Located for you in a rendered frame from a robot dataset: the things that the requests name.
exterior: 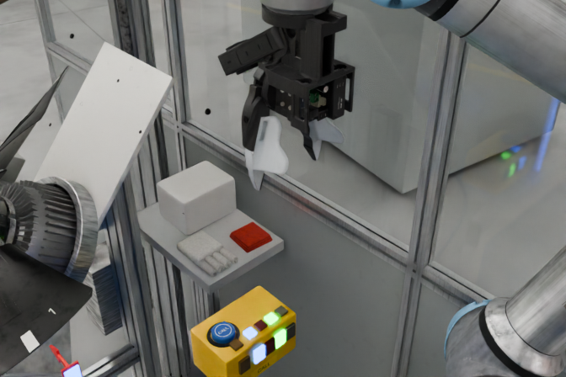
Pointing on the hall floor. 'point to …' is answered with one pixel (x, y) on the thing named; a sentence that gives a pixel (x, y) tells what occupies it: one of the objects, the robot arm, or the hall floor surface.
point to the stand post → (131, 279)
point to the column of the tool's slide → (152, 170)
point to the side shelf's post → (208, 303)
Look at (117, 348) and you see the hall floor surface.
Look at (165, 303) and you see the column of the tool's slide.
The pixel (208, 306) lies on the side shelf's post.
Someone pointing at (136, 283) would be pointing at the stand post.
